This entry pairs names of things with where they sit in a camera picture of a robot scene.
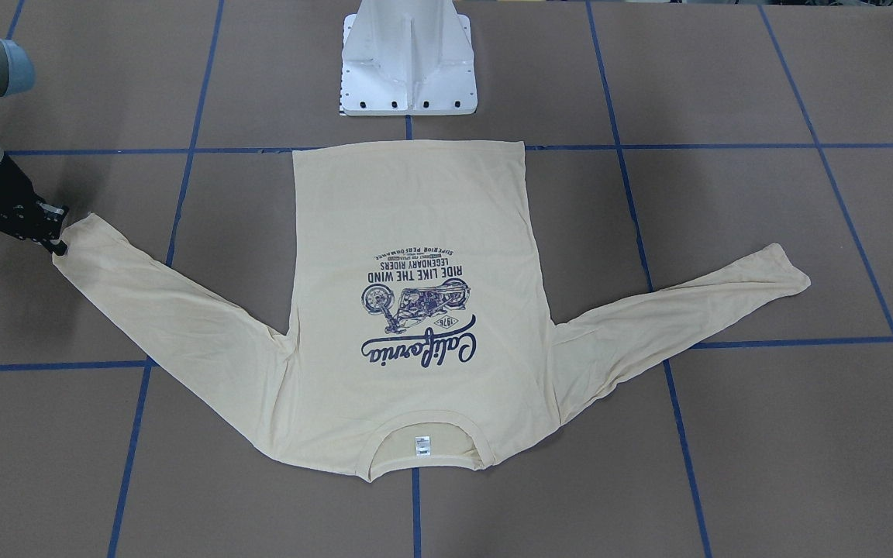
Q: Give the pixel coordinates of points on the cream long-sleeve printed shirt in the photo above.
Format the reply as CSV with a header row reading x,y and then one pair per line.
x,y
419,332

